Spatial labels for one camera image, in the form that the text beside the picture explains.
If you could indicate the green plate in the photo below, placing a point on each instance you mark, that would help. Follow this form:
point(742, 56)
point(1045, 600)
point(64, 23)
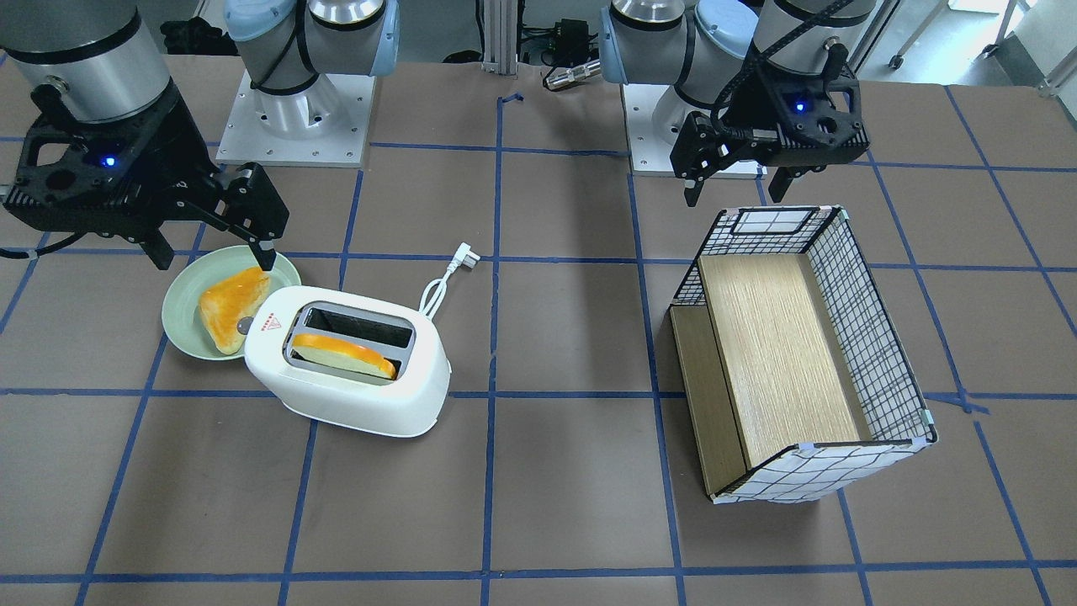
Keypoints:
point(180, 310)

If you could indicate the checkered wire basket wooden shelf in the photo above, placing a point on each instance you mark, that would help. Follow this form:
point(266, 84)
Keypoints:
point(795, 377)

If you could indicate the white toaster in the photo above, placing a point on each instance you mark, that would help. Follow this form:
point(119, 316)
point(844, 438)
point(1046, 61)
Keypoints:
point(404, 408)

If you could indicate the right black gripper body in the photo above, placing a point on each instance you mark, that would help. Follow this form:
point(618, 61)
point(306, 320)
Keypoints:
point(171, 137)

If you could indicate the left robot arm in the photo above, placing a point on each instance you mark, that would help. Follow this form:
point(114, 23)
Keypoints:
point(706, 50)

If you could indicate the bread slice in toaster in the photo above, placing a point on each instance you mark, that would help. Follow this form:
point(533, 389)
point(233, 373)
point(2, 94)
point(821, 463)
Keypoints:
point(341, 354)

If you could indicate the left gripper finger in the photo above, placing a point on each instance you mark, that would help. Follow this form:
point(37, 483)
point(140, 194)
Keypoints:
point(782, 181)
point(694, 177)

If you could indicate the aluminium frame post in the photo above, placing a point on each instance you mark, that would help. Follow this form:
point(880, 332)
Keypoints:
point(501, 27)

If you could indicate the bread slice on plate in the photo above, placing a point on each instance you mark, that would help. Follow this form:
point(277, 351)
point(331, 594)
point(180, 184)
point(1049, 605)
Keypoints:
point(225, 304)

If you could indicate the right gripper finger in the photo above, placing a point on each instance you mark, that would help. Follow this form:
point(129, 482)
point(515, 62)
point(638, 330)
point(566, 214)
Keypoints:
point(264, 253)
point(158, 249)

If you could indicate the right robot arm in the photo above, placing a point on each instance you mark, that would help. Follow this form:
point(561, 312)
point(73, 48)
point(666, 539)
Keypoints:
point(108, 62)

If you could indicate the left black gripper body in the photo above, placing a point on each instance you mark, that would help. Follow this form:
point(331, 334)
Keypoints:
point(755, 108)

